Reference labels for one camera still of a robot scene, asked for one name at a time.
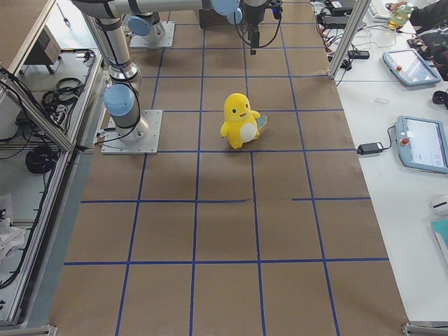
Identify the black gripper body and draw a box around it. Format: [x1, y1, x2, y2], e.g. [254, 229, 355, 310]
[243, 0, 283, 25]

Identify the yellow plush dinosaur toy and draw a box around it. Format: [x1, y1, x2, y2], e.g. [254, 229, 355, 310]
[220, 93, 267, 150]

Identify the yellow drink bottle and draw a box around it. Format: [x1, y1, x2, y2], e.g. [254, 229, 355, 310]
[388, 3, 414, 30]

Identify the teach pendant far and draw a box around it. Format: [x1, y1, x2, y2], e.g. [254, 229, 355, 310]
[382, 49, 442, 87]

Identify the teach pendant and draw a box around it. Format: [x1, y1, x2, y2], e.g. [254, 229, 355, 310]
[382, 49, 442, 87]
[395, 115, 447, 174]

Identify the black power adapter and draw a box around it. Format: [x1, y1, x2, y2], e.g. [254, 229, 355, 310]
[356, 142, 384, 155]

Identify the teach pendant near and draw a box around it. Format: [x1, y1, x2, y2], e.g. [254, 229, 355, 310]
[395, 115, 447, 174]

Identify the white computer mouse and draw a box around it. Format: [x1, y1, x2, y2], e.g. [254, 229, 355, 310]
[428, 195, 448, 216]

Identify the aluminium frame post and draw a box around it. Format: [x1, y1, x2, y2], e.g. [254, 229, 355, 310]
[327, 0, 370, 79]

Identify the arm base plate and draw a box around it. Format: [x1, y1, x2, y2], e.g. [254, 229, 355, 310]
[101, 109, 163, 155]
[128, 20, 175, 49]

